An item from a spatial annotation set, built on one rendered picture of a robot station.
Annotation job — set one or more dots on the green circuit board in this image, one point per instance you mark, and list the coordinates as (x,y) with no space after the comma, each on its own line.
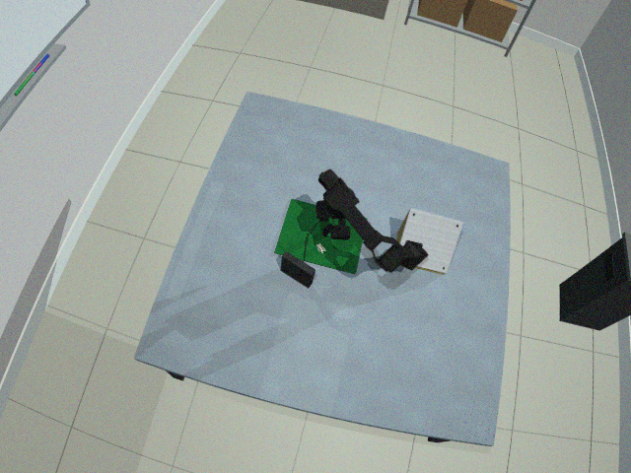
(339,254)

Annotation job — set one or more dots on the black cable with plug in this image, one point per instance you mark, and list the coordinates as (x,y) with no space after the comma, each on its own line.
(326,231)

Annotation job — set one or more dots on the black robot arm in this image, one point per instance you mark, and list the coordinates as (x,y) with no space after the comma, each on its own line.
(342,198)

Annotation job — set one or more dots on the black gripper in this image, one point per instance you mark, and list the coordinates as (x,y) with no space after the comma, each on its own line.
(339,231)

